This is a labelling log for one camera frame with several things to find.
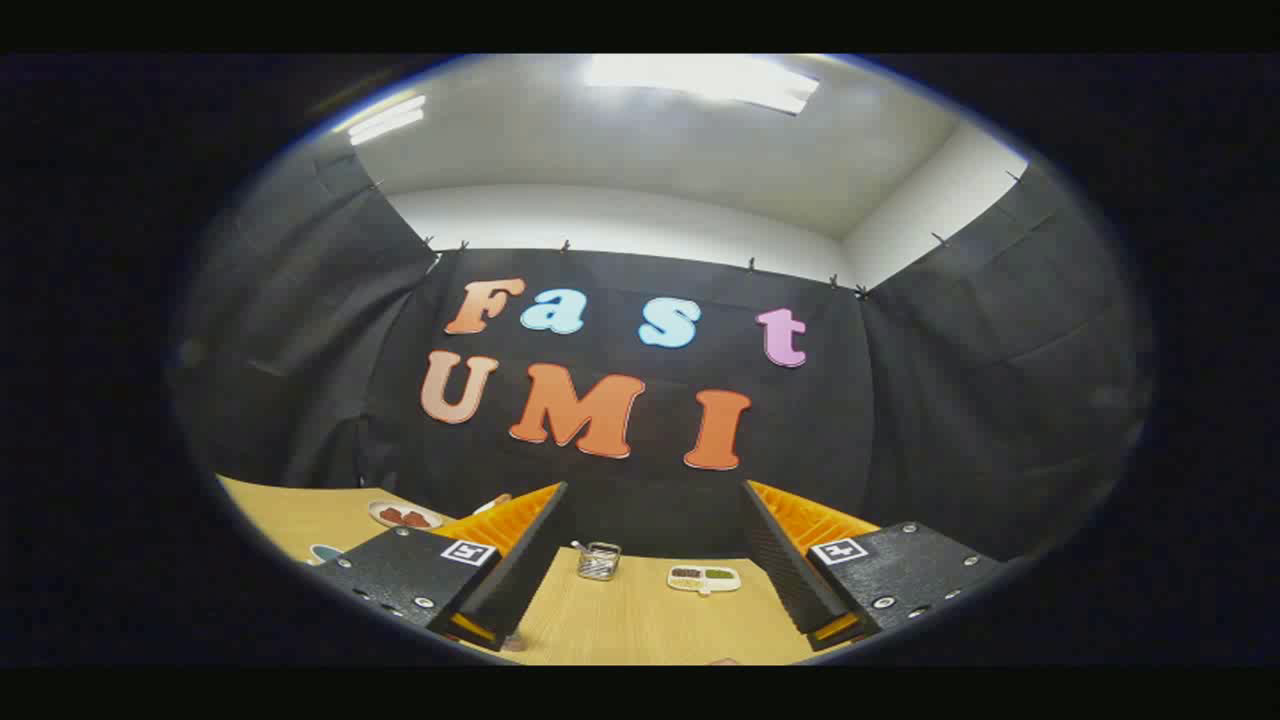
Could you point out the black backdrop cloth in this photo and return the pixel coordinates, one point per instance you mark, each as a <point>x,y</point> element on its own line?
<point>300,350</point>

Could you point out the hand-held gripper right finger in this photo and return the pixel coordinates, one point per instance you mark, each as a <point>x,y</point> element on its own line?
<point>785,575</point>

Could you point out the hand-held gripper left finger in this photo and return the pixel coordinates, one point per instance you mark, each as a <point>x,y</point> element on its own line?
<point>520,580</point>

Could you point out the fluorescent ceiling light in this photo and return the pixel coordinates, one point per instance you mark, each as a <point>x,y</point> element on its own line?
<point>388,120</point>

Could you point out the white plate with red food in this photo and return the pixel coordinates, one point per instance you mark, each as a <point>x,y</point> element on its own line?
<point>405,515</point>

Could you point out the white cup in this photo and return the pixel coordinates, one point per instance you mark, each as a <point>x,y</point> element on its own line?
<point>325,553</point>

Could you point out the large ceiling light panel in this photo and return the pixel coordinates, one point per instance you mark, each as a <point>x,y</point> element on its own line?
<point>700,80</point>

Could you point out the wooden table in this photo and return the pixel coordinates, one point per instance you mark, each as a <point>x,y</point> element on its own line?
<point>640,620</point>

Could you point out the white divided condiment dish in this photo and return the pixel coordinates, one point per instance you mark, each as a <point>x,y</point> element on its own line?
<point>703,577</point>

